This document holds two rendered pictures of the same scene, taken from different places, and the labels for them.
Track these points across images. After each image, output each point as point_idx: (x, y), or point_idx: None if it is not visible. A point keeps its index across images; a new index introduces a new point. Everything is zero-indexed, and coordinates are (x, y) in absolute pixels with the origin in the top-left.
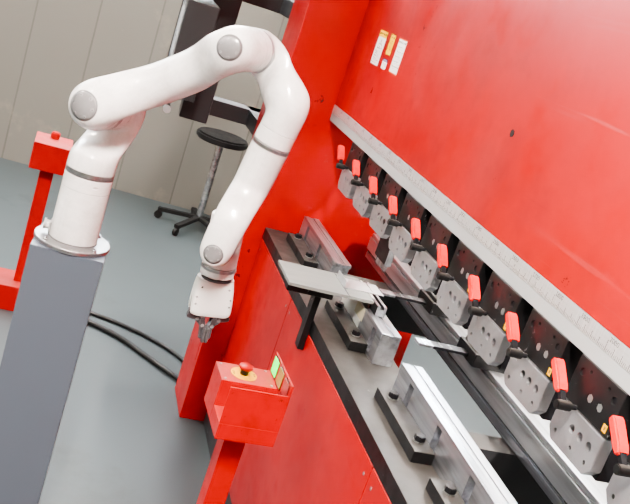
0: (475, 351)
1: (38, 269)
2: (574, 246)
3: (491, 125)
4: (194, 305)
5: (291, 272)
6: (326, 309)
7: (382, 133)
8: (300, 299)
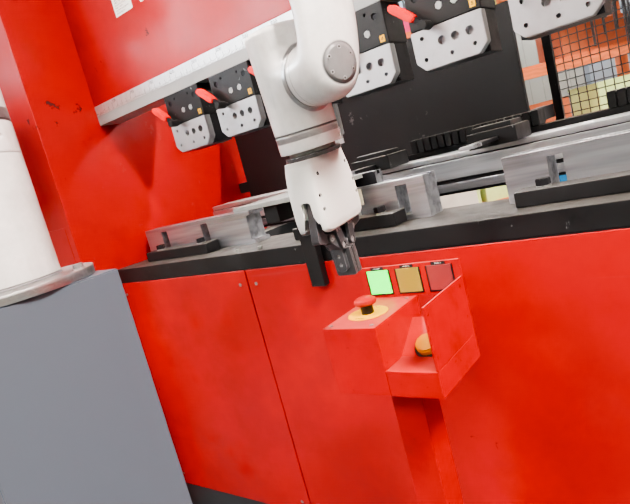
0: (505, 126)
1: None
2: None
3: None
4: (324, 212)
5: (269, 200)
6: None
7: (210, 38)
8: (265, 253)
